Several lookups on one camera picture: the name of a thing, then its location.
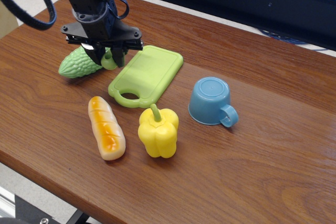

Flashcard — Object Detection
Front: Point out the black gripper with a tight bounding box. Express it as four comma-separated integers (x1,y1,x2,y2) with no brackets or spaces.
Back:
61,8,143,68

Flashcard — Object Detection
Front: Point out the toy bread baguette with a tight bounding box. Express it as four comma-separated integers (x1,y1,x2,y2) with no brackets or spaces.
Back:
88,96,126,161

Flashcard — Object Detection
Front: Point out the green toy bitter gourd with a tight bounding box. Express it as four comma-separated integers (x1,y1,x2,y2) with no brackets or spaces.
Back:
58,46,103,79

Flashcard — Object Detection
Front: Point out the beige cabinet side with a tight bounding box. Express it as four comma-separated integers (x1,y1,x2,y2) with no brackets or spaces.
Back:
0,2,18,38

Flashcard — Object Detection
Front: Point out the black table leg bracket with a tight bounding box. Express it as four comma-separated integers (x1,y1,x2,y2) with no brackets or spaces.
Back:
15,196,89,224

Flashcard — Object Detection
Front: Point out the blue cables bundle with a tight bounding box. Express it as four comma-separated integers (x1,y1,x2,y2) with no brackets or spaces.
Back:
258,28,330,53

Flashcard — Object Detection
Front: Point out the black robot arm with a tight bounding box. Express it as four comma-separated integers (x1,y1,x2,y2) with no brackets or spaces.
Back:
61,0,143,67

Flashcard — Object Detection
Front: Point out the blue toy cup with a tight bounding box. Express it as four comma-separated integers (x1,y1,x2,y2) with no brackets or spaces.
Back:
188,77,239,127

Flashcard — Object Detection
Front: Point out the yellow toy bell pepper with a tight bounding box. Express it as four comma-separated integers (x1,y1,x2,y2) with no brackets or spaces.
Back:
138,104,179,158

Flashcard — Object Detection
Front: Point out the light green cutting board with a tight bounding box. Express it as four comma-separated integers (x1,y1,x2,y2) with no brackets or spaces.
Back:
108,45,183,109

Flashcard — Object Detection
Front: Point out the black sleeved cable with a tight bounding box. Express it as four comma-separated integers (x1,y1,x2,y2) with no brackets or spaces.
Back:
0,0,58,31

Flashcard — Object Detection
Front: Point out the toy spatula green handle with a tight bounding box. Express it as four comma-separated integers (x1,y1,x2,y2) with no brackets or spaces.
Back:
101,48,118,70

